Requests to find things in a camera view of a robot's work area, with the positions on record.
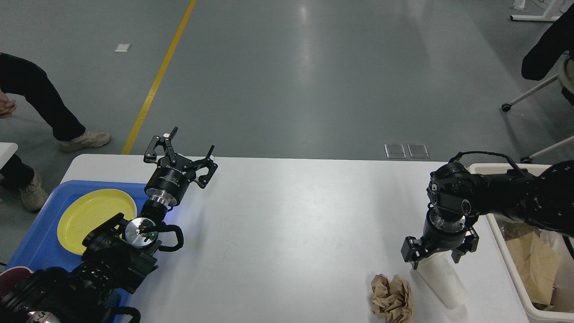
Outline white office chair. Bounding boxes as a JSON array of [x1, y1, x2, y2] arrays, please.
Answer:
[[501, 56, 574, 164]]

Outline white table leg frame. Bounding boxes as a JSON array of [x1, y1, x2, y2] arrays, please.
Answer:
[[509, 0, 572, 22]]

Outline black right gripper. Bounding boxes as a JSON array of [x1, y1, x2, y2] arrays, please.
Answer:
[[400, 209, 479, 270]]

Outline yellow plate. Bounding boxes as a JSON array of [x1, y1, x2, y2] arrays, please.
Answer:
[[56, 188, 137, 255]]

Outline white side table corner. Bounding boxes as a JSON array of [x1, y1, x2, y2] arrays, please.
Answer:
[[0, 142, 18, 168]]

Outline brown paper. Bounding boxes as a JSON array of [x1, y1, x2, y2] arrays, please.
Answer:
[[370, 274, 414, 323]]

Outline pink mug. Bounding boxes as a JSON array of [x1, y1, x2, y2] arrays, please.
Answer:
[[0, 266, 34, 298]]

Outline foil wrapped trash in bin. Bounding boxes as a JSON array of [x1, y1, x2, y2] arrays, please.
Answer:
[[497, 221, 540, 241]]

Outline white paper cup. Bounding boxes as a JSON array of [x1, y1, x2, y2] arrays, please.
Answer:
[[416, 252, 471, 310]]

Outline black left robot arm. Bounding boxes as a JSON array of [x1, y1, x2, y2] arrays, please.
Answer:
[[1, 127, 217, 323]]

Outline brown paper bag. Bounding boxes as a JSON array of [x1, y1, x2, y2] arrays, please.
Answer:
[[505, 232, 562, 305]]

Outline cream plastic bin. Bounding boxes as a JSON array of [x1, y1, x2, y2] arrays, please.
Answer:
[[468, 163, 574, 322]]

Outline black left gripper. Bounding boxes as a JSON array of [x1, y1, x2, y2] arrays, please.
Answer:
[[143, 127, 218, 207]]

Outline silver floor socket plates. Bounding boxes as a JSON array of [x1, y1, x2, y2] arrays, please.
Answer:
[[384, 144, 430, 159]]

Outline blue plastic tray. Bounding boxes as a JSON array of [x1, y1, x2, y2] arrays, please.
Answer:
[[1, 181, 157, 323]]

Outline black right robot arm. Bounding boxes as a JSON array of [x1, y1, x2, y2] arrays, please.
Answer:
[[400, 152, 574, 269]]

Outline person in black trousers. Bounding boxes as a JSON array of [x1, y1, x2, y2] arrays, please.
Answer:
[[0, 52, 111, 213]]

